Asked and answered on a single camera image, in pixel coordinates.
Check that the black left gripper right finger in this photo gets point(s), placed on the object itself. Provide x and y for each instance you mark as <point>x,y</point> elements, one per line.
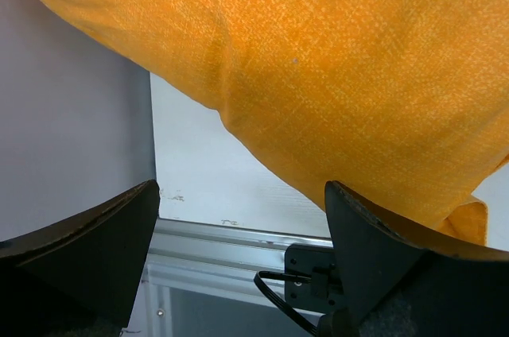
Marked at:
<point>400,278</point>

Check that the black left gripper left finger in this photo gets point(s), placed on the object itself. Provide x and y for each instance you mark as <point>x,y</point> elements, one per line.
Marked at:
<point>79,276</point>

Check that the orange pillowcase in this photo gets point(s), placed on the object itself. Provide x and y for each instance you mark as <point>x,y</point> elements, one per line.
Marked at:
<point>405,102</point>

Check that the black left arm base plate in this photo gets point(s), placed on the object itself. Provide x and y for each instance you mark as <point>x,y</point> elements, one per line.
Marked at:
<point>318,288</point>

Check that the aluminium front rail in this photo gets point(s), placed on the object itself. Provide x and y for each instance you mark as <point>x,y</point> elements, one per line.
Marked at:
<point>199,280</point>

